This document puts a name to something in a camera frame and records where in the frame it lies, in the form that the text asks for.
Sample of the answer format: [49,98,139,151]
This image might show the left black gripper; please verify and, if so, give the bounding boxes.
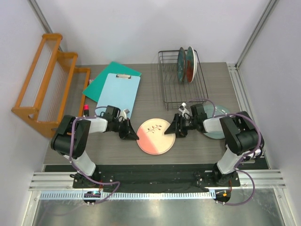
[112,118,139,141]

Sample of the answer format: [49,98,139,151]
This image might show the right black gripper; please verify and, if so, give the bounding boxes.
[164,113,197,138]

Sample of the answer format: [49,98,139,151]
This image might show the pink cream plate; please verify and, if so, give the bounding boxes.
[137,118,176,155]

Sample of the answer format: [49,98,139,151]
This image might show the light blue plate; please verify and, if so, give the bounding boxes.
[201,105,230,139]

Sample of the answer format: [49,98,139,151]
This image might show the dark blue glazed plate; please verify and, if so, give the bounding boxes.
[177,47,186,83]

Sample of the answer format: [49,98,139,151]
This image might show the red teal floral plate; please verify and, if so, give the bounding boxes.
[186,46,197,83]

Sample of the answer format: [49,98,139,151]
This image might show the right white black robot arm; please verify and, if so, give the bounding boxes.
[164,103,264,186]

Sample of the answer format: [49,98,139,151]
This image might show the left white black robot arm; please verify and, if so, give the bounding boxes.
[50,105,139,188]

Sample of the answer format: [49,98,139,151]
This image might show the orange wooden rack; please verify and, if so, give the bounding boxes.
[11,33,91,138]

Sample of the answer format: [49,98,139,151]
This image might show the light blue clipboard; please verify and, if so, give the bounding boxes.
[95,73,141,118]

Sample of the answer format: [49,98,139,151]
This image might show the pink marker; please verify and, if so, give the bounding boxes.
[83,105,89,117]

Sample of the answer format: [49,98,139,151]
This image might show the green folder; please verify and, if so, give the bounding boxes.
[82,62,142,102]

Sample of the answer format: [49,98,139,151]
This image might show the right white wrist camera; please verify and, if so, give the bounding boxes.
[178,102,190,119]

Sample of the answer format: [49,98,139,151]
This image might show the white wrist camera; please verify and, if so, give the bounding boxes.
[178,102,190,119]
[119,109,130,120]

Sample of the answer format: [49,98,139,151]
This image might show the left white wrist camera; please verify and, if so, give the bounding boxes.
[119,109,130,120]

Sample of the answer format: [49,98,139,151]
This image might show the black wire dish rack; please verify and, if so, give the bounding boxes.
[158,48,208,110]

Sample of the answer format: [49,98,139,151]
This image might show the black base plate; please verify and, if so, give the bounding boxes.
[43,163,269,191]

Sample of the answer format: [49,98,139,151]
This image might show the aluminium frame rail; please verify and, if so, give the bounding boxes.
[227,62,269,156]

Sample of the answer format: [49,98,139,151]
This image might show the white slotted cable duct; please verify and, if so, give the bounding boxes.
[40,190,216,201]

